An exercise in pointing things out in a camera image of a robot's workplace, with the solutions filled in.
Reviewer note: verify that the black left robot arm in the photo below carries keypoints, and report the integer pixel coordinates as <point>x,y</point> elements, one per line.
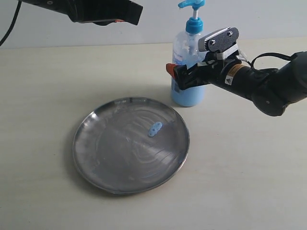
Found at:
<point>59,6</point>

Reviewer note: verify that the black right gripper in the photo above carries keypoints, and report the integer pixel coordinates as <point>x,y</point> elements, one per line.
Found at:
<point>201,75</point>

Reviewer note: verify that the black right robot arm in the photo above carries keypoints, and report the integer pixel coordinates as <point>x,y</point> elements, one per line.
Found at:
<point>271,90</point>

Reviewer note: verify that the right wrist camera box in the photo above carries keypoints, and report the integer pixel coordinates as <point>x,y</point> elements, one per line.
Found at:
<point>222,42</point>

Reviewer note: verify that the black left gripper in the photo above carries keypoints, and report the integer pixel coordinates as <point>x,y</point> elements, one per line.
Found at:
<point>104,12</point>

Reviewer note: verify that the round steel plate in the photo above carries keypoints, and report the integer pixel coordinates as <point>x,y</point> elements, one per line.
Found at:
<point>112,151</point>

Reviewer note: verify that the blue soap blob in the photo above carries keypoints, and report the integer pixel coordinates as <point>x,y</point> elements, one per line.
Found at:
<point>154,129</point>

